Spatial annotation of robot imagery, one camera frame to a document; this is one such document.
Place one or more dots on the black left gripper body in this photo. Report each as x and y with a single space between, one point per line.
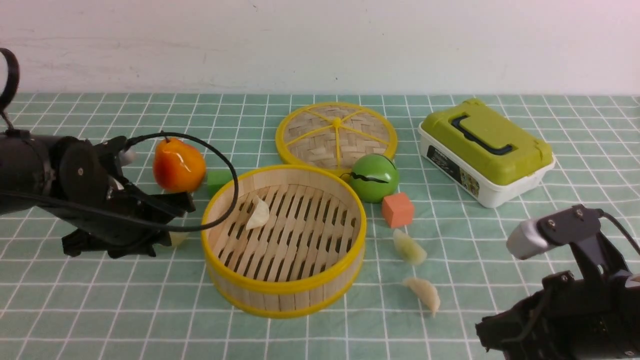
91 175

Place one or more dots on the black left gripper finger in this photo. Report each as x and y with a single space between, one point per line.
80 241
164 207

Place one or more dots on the white dumpling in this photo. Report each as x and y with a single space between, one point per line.
426 292
260 215

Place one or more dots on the orange toy pear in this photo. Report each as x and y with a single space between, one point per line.
178 167

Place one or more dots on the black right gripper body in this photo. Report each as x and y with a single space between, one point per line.
569 319

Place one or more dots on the pale green dumpling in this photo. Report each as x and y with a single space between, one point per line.
177 238
408 249

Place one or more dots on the green toy ball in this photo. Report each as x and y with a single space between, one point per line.
373 177

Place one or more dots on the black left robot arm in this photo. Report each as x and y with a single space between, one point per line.
27 176

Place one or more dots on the woven bamboo steamer lid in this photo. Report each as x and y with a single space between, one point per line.
332 136

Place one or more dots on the bamboo steamer tray yellow rim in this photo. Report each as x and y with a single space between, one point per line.
307 255

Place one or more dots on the orange foam cube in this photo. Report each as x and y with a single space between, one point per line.
398 210

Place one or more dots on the green lidded white box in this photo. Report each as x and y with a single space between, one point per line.
490 157

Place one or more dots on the green checkered tablecloth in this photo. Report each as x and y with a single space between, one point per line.
165 308

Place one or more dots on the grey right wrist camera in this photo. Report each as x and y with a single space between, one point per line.
580 228

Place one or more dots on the green foam cube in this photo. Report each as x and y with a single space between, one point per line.
216 179

